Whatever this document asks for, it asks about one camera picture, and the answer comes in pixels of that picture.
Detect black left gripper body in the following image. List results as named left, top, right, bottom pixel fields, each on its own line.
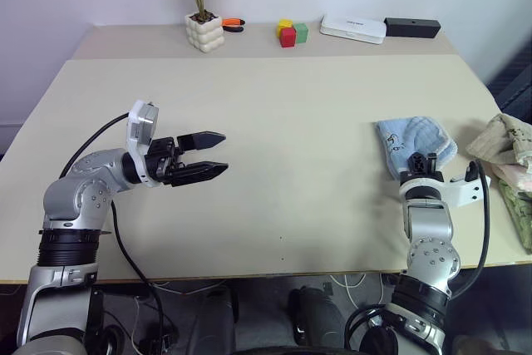
left=145, top=136, right=187, bottom=188

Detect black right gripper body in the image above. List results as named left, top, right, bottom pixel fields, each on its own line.
left=400, top=152, right=444, bottom=180

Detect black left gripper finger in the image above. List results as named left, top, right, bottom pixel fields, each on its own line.
left=176, top=131, right=228, bottom=153
left=171, top=160, right=230, bottom=189

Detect light blue towel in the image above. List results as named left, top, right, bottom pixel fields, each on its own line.
left=376, top=116, right=459, bottom=182

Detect beige crumpled cloth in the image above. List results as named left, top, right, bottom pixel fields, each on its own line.
left=465, top=112, right=532, bottom=167

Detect pale pink cloth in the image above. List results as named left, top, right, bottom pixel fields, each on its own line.
left=490, top=160, right=532, bottom=190

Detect green plant in white pot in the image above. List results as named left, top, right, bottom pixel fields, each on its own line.
left=161, top=0, right=229, bottom=55

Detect green patterned cloth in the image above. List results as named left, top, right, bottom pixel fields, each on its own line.
left=497, top=178, right=532, bottom=253

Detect dark ribbed object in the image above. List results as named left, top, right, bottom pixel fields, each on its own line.
left=485, top=49, right=532, bottom=113

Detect red cube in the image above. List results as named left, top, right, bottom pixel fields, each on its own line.
left=279, top=27, right=297, bottom=48

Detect long dark box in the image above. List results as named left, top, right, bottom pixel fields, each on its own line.
left=384, top=17, right=441, bottom=39

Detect flat white box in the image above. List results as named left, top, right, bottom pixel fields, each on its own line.
left=319, top=14, right=388, bottom=46

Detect dark rounded shape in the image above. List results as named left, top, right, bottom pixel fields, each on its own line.
left=288, top=286, right=347, bottom=348

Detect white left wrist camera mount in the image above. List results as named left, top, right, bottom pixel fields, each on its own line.
left=124, top=99, right=164, bottom=189

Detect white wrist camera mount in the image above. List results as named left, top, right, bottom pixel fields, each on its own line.
left=124, top=99, right=164, bottom=189
left=398, top=161, right=493, bottom=209

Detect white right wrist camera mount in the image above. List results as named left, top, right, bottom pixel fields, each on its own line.
left=398, top=161, right=493, bottom=209

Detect orange handled pliers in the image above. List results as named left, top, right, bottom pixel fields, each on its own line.
left=221, top=17, right=247, bottom=34

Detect thin white cable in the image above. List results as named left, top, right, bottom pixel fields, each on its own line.
left=330, top=274, right=386, bottom=311

